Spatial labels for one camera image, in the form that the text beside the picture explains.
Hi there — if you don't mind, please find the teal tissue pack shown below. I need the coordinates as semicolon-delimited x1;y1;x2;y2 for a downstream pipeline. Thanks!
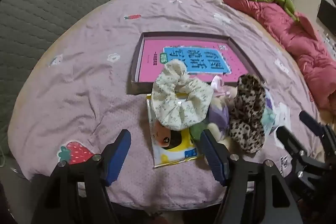
260;107;277;135

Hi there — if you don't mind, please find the pink quilt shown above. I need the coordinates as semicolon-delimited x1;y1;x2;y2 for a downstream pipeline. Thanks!
223;0;336;110

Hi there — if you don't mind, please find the white power strip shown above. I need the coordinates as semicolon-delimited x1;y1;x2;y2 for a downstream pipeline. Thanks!
324;32;336;56

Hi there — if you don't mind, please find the black television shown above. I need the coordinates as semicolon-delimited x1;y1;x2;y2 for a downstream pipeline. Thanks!
317;0;336;35

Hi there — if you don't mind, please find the cream plush bear pink bow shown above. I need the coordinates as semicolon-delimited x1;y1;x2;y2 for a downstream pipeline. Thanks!
209;75;237;153

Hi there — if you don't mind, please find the bagged green purple plush doll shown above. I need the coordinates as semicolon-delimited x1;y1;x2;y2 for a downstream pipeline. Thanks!
189;102;231;144

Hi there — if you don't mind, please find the gray quilted headboard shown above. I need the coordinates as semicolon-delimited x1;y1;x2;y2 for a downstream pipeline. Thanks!
0;0;130;156

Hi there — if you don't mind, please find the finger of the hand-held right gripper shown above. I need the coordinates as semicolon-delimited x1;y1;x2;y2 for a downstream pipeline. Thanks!
276;126;306;161
299;111;336;153

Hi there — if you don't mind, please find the cream floral scrunchie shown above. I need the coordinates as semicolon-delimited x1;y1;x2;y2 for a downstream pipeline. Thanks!
152;59;214;131

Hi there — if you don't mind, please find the dark shallow cardboard box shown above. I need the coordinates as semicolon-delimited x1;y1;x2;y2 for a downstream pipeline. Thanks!
127;32;250;95

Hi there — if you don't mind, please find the leopard print scrunchie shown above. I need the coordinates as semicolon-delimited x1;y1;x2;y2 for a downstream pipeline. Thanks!
229;74;267;154

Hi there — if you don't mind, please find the purple printed bedsheet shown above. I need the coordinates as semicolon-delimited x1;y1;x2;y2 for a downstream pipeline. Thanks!
8;0;323;210

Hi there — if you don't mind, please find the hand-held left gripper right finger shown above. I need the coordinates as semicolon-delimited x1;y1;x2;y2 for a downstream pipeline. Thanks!
200;129;305;224

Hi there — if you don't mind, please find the white purple wipes pack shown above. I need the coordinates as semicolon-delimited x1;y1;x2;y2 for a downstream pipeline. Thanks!
264;88;292;132

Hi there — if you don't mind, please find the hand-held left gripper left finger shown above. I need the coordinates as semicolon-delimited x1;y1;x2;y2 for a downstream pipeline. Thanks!
31;130;131;224

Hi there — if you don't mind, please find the yellow tissue pack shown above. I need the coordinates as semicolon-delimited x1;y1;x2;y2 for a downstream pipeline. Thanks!
146;93;204;169

